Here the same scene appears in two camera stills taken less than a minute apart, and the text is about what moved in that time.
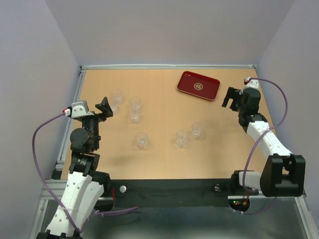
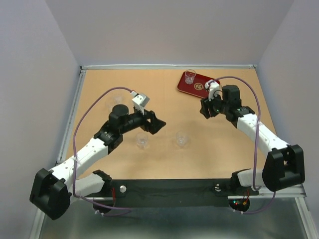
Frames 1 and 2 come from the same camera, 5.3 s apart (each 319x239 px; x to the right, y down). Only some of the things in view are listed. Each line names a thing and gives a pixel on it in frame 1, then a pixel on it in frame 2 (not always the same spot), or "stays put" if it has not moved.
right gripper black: x=234 y=93 to x=205 y=104
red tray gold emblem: x=195 y=84 stays put
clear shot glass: x=141 y=139 stays put
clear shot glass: x=198 y=129 to x=189 y=76
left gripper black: x=106 y=111 to x=154 y=124
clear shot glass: x=181 y=136 stays put
